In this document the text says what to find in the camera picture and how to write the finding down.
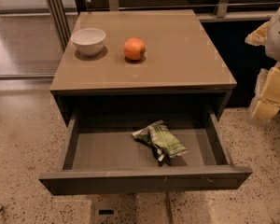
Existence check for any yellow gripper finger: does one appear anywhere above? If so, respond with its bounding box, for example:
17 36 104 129
251 62 280 121
245 21 269 46

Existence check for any green jalapeno chip bag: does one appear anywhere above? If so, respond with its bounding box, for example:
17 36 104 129
132 119 189 162

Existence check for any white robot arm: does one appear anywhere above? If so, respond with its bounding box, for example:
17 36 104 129
245 8 280 125

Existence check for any grey-brown drawer cabinet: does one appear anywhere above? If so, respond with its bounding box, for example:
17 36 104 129
50 10 236 121

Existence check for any open grey top drawer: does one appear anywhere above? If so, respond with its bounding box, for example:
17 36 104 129
39 110 252 195

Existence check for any orange fruit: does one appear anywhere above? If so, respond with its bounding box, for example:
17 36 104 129
123 37 146 61

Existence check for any white ceramic bowl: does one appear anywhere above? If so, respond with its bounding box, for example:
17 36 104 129
71 28 106 56

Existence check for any metal railing frame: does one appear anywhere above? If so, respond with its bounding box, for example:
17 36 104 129
40 0 280 51

